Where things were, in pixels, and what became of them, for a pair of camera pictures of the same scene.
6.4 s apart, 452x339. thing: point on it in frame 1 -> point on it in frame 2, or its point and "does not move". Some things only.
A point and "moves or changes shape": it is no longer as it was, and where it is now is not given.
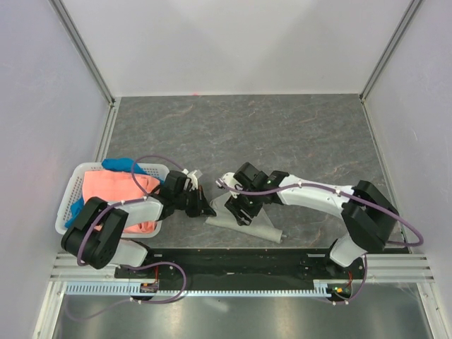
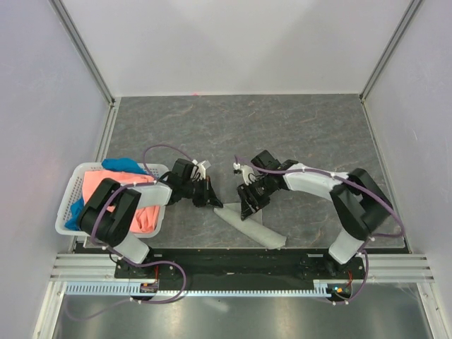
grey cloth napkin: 260,227 moves or changes shape
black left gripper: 201,205 -> 207,196
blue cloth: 121,164 does not move
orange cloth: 111,186 does not move
